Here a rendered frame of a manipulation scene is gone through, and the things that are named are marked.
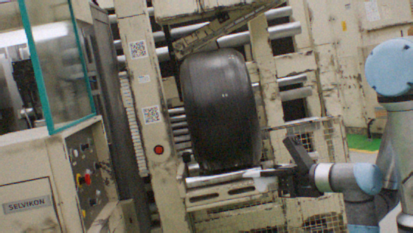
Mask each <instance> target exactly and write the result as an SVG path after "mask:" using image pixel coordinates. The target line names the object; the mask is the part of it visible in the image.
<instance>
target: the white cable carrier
mask: <svg viewBox="0 0 413 233"><path fill-rule="evenodd" d="M124 74H128V72H120V73H119V75H124ZM126 78H128V77H123V78H120V79H121V80H120V82H121V86H122V90H124V91H122V93H123V96H124V100H127V101H125V104H127V105H126V106H125V107H126V108H127V109H126V110H127V111H128V113H127V114H130V115H128V118H129V119H128V121H129V125H130V129H131V133H132V132H133V133H132V139H133V143H134V142H135V143H134V144H133V145H134V146H136V147H135V150H136V156H137V157H136V160H138V161H137V162H138V165H139V170H140V172H145V171H148V162H147V161H145V160H147V159H146V158H145V154H144V153H145V152H144V148H143V147H144V145H142V143H143V141H141V140H142V137H141V134H140V131H139V127H138V126H139V122H138V120H136V119H138V118H137V117H136V116H137V115H136V114H135V113H136V110H135V109H136V107H135V103H134V100H133V99H132V98H133V96H131V95H132V89H129V88H131V86H129V85H130V84H131V83H129V82H128V81H130V80H129V79H126ZM129 92H130V93H129Z"/></svg>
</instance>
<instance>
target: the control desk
mask: <svg viewBox="0 0 413 233"><path fill-rule="evenodd" d="M0 233H127V229H126V226H125V219H124V215H123V213H122V207H121V204H120V201H119V192H118V189H117V181H116V179H115V175H114V170H113V164H112V160H111V156H110V153H109V149H108V142H107V139H106V135H105V128H104V124H103V119H102V117H101V116H100V115H99V116H94V117H91V118H89V119H87V120H86V121H84V122H80V123H78V124H77V125H73V126H71V127H70V128H67V129H65V130H63V131H61V132H59V133H55V134H53V135H49V133H48V130H47V126H43V127H39V128H34V129H28V130H24V131H18V132H15V133H7V134H5V135H3V136H0Z"/></svg>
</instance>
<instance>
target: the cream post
mask: <svg viewBox="0 0 413 233"><path fill-rule="evenodd" d="M113 4H114V9H115V13H116V16H117V24H118V27H119V32H120V38H121V42H122V48H123V50H124V56H125V62H126V65H127V68H128V76H129V80H130V83H131V88H132V95H133V100H134V102H135V106H136V114H137V117H138V121H139V129H140V132H141V135H142V141H143V145H144V150H145V156H146V159H147V167H148V170H149V173H150V178H151V185H152V188H153V194H154V197H155V203H156V208H157V211H158V214H159V222H160V226H161V230H162V233H193V230H192V225H191V222H190V214H189V212H187V211H186V205H185V202H184V198H180V196H179V193H178V185H177V181H176V176H177V173H178V168H179V163H178V156H177V152H176V146H175V140H174V137H173V132H172V128H171V125H170V116H169V113H168V110H167V101H166V98H165V94H164V89H163V82H162V76H161V73H160V71H159V62H158V58H157V55H156V49H155V43H154V40H153V34H152V31H151V25H150V19H149V17H148V16H149V15H148V7H147V4H146V1H145V0H113ZM142 40H145V44H146V47H147V57H144V58H139V59H135V60H131V55H130V52H129V48H128V43H130V42H133V41H142ZM143 75H149V76H150V82H147V83H139V79H138V77H139V76H143ZM155 105H159V113H160V117H161V119H162V121H161V122H155V123H151V124H147V125H145V122H144V116H143V113H142V108H145V107H148V106H155ZM157 147H161V148H162V152H161V153H156V151H155V149H156V148H157Z"/></svg>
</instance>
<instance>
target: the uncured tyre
mask: <svg viewBox="0 0 413 233"><path fill-rule="evenodd" d="M227 55H234V56H235V60H229V59H228V57H227ZM202 56H203V57H202ZM199 57H200V58H199ZM193 58H194V59H193ZM180 82H181V91H182V99H183V104H184V110H185V114H186V121H187V126H188V129H189V132H190V141H191V143H192V148H193V150H194V155H195V158H196V160H197V162H198V166H199V168H200V169H201V170H203V171H204V172H206V173H208V174H210V173H216V172H223V171H227V170H233V169H237V168H242V167H249V166H252V165H256V163H258V161H259V160H260V158H261V157H262V138H261V132H260V119H259V115H258V111H257V105H256V98H255V95H254V90H253V87H252V82H251V78H250V75H249V71H248V67H247V65H246V63H245V60H244V56H243V55H242V54H241V53H240V52H238V51H237V50H235V49H233V48H221V49H215V50H212V51H208V52H199V53H195V54H192V55H190V56H187V57H186V59H185V60H184V61H183V62H182V64H181V65H180ZM224 92H228V93H229V98H223V99H221V93H224Z"/></svg>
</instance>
